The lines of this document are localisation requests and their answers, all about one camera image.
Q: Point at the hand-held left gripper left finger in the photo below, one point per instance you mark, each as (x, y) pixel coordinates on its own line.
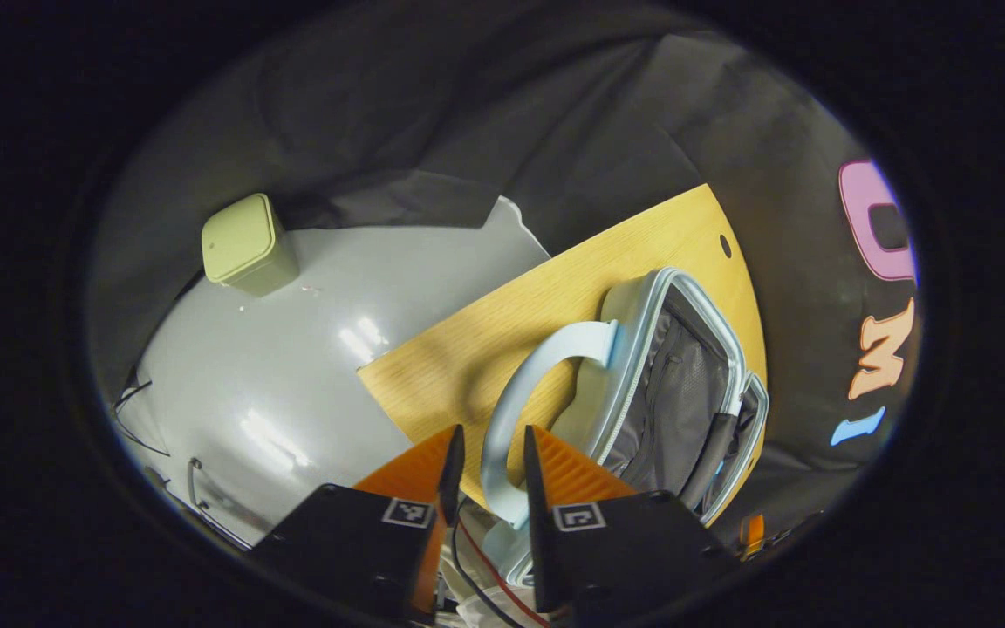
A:
(453, 471)

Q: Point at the black backdrop cloth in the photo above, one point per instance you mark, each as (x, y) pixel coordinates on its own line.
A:
(468, 113)

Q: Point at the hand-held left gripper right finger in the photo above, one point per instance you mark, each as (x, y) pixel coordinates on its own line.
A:
(534, 488)

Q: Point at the metal rod frame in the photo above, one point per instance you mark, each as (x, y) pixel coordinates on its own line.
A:
(193, 484)

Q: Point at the light blue suitcase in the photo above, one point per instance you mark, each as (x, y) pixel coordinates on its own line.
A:
(686, 384)

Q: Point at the pale green trash bin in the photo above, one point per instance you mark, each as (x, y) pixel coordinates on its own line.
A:
(245, 240)

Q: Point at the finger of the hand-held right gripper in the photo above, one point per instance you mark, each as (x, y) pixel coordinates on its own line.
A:
(753, 534)

